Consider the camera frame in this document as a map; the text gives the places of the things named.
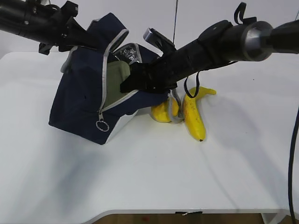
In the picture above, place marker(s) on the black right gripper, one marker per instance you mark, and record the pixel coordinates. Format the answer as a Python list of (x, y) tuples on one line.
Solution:
[(163, 73)]

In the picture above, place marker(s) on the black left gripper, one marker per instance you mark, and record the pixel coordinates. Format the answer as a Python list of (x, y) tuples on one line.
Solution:
[(62, 31)]

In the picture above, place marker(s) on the glass container green lid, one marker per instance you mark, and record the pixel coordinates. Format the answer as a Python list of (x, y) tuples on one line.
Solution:
[(117, 72)]

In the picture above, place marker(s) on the yellow pear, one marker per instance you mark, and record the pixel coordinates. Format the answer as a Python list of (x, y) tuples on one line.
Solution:
[(160, 112)]

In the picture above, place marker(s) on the yellow banana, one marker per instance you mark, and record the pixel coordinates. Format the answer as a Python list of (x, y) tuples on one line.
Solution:
[(193, 120)]

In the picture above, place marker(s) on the navy insulated lunch bag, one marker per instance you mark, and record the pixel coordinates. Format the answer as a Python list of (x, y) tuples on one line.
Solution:
[(78, 106)]

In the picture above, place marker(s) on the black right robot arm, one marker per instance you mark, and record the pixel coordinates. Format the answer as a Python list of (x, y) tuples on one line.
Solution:
[(219, 45)]

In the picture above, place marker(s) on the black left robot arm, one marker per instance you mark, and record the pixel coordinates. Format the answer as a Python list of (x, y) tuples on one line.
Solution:
[(24, 18)]

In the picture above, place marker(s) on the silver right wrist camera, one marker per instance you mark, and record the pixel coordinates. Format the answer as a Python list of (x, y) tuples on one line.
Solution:
[(158, 40)]

